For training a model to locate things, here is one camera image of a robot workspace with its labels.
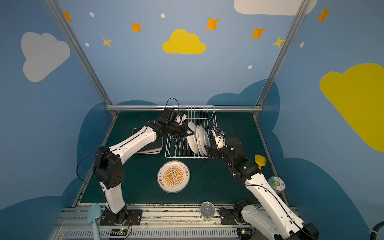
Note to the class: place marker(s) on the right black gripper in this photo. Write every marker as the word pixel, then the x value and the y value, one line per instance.
pixel 212 150

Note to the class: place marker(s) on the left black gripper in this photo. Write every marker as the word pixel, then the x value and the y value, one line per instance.
pixel 182 129

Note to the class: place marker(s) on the black square plate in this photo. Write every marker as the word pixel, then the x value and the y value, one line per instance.
pixel 158 143

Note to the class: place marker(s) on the white round plate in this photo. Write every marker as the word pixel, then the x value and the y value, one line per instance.
pixel 206 138
pixel 173 177
pixel 198 141
pixel 192 139

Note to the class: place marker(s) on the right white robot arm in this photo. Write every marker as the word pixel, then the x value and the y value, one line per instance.
pixel 281 223

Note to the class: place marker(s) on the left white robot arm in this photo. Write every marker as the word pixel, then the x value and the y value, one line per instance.
pixel 108 166

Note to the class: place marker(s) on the right circuit board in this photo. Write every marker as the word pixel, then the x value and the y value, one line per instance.
pixel 243 234

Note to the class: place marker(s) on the circuit board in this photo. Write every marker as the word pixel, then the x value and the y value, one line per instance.
pixel 118 234
pixel 243 234

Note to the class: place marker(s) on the left circuit board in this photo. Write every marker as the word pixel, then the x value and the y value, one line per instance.
pixel 118 234

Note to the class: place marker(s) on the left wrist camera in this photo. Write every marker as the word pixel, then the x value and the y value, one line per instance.
pixel 180 118

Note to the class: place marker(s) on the aluminium frame rail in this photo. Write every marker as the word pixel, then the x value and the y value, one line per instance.
pixel 155 108

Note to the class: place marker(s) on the yellow handled brush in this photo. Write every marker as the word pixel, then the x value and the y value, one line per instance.
pixel 260 161

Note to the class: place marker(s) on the white wire dish rack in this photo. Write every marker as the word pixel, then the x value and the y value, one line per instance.
pixel 204 116

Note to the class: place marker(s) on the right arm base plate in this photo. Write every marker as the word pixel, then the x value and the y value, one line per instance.
pixel 231 216

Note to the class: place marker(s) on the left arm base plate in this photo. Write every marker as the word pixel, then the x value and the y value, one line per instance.
pixel 123 218

